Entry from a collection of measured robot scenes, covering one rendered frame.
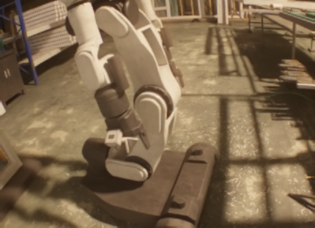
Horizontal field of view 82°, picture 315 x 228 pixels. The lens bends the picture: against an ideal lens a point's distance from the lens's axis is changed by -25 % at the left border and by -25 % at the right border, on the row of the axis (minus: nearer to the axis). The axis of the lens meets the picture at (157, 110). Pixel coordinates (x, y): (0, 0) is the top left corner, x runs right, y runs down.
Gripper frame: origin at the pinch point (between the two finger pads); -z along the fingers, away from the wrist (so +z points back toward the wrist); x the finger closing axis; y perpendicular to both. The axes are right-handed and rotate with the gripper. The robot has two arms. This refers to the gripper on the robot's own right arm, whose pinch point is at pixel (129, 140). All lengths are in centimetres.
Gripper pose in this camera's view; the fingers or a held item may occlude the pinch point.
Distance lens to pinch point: 72.9
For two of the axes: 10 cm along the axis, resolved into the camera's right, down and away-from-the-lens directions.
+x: 9.0, -1.2, -4.3
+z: -3.0, -8.6, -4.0
